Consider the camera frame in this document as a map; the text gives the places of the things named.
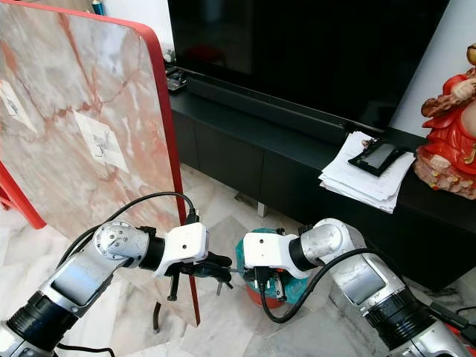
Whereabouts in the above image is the white tape patch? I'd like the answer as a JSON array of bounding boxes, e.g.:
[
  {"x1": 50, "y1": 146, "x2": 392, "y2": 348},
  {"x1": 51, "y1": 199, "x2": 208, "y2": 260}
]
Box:
[
  {"x1": 0, "y1": 78, "x2": 39, "y2": 133},
  {"x1": 74, "y1": 110, "x2": 131, "y2": 173}
]

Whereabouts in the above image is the teal plastic bin bag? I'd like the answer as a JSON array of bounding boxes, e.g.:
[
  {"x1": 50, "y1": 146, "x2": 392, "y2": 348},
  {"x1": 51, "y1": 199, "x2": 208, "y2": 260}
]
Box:
[{"x1": 234, "y1": 227, "x2": 306, "y2": 306}]

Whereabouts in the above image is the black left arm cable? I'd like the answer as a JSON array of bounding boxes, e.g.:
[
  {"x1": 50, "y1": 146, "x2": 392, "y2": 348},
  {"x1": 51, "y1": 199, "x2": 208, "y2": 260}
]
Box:
[{"x1": 58, "y1": 191, "x2": 200, "y2": 268}]

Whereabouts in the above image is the red plastic bucket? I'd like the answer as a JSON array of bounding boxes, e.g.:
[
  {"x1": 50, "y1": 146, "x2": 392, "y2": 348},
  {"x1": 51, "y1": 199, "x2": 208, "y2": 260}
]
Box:
[{"x1": 244, "y1": 283, "x2": 287, "y2": 309}]

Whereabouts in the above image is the black phone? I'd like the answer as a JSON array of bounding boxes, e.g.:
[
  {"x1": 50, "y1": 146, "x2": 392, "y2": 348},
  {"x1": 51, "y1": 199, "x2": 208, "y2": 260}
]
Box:
[{"x1": 350, "y1": 140, "x2": 406, "y2": 176}]

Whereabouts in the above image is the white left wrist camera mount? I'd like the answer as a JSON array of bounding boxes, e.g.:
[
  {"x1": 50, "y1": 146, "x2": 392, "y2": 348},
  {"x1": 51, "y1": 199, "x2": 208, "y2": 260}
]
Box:
[{"x1": 156, "y1": 222, "x2": 209, "y2": 277}]

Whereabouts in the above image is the pink marble table board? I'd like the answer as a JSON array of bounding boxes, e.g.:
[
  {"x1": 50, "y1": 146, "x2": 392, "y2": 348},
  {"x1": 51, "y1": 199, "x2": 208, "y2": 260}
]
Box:
[{"x1": 0, "y1": 0, "x2": 203, "y2": 327}]

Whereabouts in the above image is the red seated figurine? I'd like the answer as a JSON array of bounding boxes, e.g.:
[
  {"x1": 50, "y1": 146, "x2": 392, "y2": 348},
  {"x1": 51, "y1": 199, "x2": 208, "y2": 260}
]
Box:
[{"x1": 414, "y1": 41, "x2": 476, "y2": 200}]

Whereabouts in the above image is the black soundbar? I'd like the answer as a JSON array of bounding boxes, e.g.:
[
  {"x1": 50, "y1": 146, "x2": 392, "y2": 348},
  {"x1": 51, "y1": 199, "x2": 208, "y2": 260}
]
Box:
[{"x1": 182, "y1": 71, "x2": 391, "y2": 135}]

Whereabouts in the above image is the red plastic stool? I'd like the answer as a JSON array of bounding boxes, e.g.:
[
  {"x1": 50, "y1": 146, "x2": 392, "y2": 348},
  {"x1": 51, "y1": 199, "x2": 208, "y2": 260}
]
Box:
[{"x1": 0, "y1": 162, "x2": 47, "y2": 230}]

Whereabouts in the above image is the black low TV console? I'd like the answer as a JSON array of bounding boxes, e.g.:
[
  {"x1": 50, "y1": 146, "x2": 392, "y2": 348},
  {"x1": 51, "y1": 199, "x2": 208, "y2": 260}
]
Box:
[{"x1": 170, "y1": 71, "x2": 476, "y2": 291}]

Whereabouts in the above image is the white paper stack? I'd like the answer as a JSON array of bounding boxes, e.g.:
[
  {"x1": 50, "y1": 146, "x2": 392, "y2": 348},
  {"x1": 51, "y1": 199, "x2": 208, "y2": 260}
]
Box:
[{"x1": 318, "y1": 130, "x2": 416, "y2": 214}]

